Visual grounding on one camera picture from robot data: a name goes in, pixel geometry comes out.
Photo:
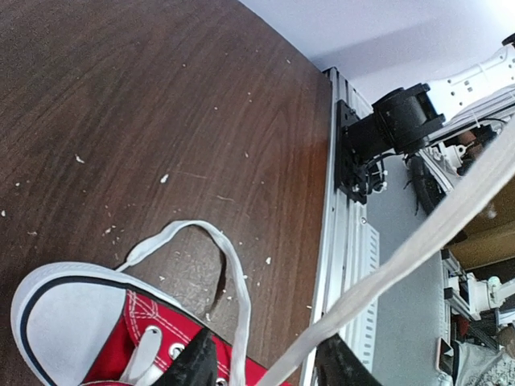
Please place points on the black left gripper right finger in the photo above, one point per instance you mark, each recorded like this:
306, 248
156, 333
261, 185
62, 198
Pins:
336, 364

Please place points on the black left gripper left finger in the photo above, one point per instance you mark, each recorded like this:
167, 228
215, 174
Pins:
196, 365

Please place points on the white shoelace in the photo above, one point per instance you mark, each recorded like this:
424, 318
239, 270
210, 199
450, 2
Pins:
485, 179

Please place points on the red canvas sneaker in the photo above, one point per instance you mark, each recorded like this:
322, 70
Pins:
82, 324

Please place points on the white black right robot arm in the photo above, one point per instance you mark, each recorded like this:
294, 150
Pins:
404, 119

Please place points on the front aluminium rail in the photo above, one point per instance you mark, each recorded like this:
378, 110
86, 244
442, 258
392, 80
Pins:
349, 246

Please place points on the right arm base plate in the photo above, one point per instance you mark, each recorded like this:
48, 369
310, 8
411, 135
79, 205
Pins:
349, 176

